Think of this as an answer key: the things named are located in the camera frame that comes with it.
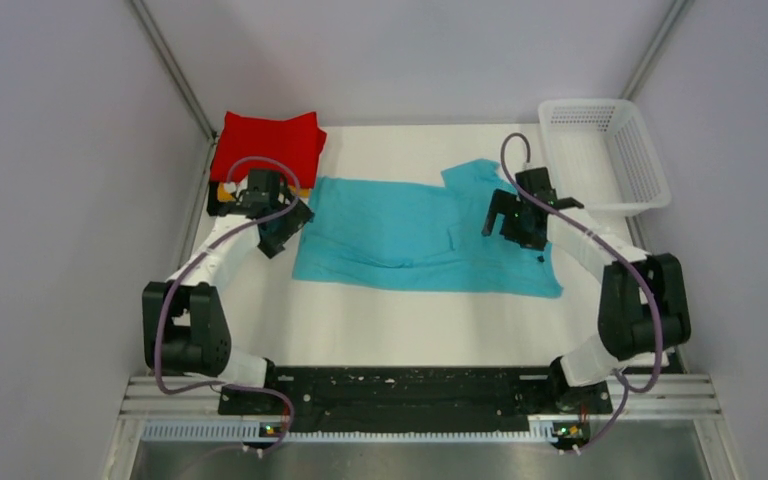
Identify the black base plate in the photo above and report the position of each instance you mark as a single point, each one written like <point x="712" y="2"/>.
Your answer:
<point x="412" y="400"/>

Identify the white slotted cable duct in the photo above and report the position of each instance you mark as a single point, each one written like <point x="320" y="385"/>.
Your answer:
<point x="410" y="437"/>

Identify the turquoise t-shirt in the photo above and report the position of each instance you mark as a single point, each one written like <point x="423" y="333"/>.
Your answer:
<point x="415" y="237"/>

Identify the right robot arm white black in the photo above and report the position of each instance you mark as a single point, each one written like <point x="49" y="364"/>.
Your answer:
<point x="642" y="309"/>

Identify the aluminium frame rail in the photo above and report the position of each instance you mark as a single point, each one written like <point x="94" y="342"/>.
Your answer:
<point x="674" y="397"/>

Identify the white plastic basket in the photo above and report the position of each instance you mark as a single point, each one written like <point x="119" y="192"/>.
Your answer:
<point x="600" y="152"/>

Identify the red folded t-shirt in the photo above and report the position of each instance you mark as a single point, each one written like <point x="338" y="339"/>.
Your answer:
<point x="296" y="143"/>

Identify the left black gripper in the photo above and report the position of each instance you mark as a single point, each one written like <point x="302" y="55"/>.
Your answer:
<point x="297" y="217"/>

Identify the black folded t-shirt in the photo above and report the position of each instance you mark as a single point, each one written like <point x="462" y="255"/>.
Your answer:
<point x="213" y="207"/>

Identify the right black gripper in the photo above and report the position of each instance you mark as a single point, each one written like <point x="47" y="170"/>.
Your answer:
<point x="505" y="203"/>

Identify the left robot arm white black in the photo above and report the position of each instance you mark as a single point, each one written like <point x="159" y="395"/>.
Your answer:
<point x="185" y="329"/>

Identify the yellow folded t-shirt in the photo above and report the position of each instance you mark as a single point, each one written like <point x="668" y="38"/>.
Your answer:
<point x="226" y="192"/>

